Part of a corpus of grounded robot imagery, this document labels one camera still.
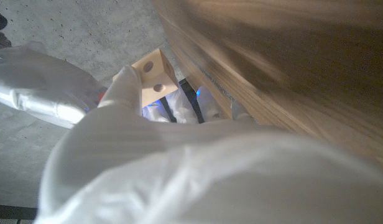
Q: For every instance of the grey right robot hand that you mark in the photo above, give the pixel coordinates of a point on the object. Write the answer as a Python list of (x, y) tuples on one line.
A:
[(39, 84)]

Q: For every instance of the red-headed wooden screw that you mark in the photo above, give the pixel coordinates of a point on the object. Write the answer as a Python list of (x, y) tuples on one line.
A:
[(101, 96)]

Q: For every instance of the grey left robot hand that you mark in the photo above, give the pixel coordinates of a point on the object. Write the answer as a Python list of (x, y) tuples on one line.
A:
[(179, 174)]

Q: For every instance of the wooden block with holes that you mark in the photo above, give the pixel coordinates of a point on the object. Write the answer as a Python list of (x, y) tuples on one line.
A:
[(155, 77)]

